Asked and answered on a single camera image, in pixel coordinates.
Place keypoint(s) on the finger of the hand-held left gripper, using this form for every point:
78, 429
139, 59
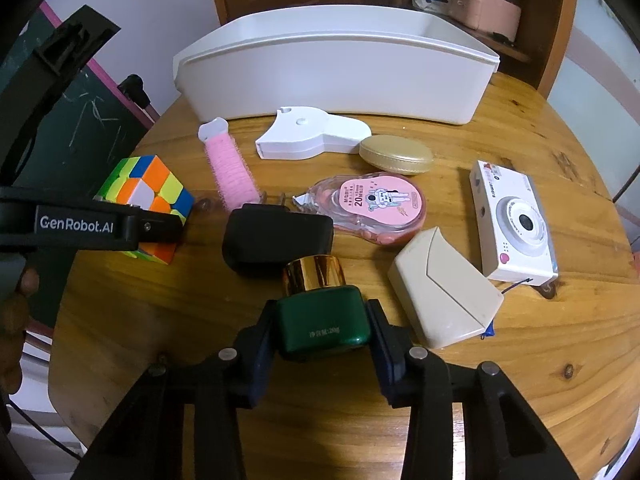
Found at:
160, 232
55, 60

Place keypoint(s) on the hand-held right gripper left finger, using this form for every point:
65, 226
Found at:
262, 355

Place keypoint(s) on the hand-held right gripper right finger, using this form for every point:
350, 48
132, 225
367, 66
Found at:
382, 355

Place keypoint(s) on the colourful puzzle cube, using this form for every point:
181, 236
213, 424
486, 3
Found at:
145, 185

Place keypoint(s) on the green bottle with gold cap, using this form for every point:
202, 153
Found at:
320, 320

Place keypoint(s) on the beige envelope-shaped case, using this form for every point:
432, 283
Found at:
440, 290

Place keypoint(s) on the pink hair roller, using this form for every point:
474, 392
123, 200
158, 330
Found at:
232, 175

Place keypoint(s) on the black power adapter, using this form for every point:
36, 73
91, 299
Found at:
275, 240

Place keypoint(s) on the white toy camera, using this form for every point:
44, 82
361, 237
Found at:
520, 230

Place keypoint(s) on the gold oval case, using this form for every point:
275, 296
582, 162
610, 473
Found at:
395, 155

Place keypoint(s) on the white plastic storage bin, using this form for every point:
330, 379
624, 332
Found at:
325, 80

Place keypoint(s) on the person's left hand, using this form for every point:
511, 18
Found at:
12, 340

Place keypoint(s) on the black easel knob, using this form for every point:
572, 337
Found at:
134, 89

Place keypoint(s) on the small blue object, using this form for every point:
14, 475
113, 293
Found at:
488, 331

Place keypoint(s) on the pink correction tape dispenser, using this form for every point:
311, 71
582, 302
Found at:
380, 205

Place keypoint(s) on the white plastic tape measure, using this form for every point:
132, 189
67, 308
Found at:
300, 135

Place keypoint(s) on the frosted glass wardrobe door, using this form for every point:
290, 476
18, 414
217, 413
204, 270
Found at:
590, 110

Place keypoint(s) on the white papers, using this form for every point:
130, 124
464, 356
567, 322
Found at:
430, 4

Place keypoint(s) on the green chalkboard with pink frame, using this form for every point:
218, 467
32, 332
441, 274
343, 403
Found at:
75, 125

